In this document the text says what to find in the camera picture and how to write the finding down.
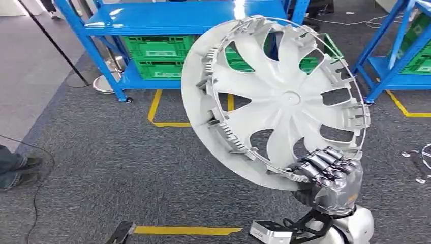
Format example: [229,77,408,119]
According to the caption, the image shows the black floor cable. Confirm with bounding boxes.
[0,134,56,244]

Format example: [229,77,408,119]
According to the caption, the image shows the person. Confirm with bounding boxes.
[40,0,65,21]
[0,144,43,192]

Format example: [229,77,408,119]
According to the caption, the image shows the yellow floor tape mark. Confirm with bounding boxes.
[386,89,431,118]

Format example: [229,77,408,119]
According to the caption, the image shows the white floor cable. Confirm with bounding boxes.
[304,13,407,31]

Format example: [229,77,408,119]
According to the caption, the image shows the steel stanchion with chrome base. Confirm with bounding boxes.
[92,45,125,95]

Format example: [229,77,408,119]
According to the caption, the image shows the robot's black left foot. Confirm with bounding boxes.
[105,221,137,244]

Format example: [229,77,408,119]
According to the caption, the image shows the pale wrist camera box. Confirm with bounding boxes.
[249,219,294,244]

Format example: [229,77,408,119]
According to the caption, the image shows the silver plastic wheel cover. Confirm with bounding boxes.
[180,15,372,192]

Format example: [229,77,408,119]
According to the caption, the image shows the green plastic crate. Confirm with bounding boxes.
[231,60,256,74]
[299,33,345,74]
[398,50,431,76]
[390,13,431,62]
[121,34,197,63]
[224,44,252,64]
[134,60,186,81]

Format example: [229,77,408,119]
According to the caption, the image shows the blue metal shelf rack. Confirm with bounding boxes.
[53,0,311,103]
[351,0,431,105]

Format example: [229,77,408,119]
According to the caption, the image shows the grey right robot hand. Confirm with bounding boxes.
[286,146,364,217]

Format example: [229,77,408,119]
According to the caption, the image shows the yellow floor tape strip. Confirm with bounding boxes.
[133,225,243,237]

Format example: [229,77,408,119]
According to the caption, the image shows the thin black pole stand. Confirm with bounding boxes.
[18,0,93,89]

